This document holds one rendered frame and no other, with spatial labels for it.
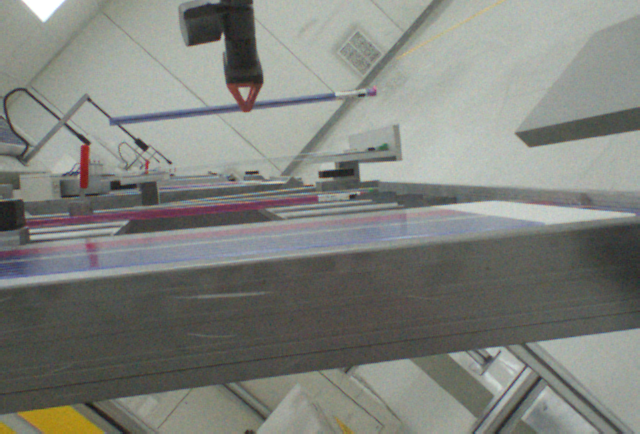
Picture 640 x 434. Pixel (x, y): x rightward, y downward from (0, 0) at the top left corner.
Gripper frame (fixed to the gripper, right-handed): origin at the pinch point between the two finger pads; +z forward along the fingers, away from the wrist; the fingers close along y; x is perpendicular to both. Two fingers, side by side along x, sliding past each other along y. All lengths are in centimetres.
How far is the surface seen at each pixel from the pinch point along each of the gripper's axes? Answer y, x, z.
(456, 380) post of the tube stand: 33, 36, 49
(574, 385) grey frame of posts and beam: 50, 49, 31
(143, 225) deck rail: 33.7, -18.2, -1.4
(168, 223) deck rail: 33.7, -14.6, -1.1
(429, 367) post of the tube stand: 31, 30, 46
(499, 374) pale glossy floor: 10, 60, 84
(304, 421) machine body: 59, 1, 16
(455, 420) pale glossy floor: 14, 47, 94
